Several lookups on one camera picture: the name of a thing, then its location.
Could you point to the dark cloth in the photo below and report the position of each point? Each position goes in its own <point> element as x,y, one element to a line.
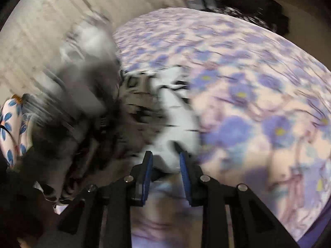
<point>245,5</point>

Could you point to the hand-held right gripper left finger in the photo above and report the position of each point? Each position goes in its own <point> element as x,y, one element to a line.
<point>144,178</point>

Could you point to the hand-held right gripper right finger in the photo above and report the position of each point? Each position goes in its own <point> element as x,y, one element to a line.
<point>186,178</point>

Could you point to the black and white printed garment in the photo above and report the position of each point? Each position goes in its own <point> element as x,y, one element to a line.
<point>175,124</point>

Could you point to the purple floral bed sheet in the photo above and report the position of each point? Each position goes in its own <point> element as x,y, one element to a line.
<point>258,82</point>

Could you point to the blue flower folded blanket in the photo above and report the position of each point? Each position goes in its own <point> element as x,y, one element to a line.
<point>11,124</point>

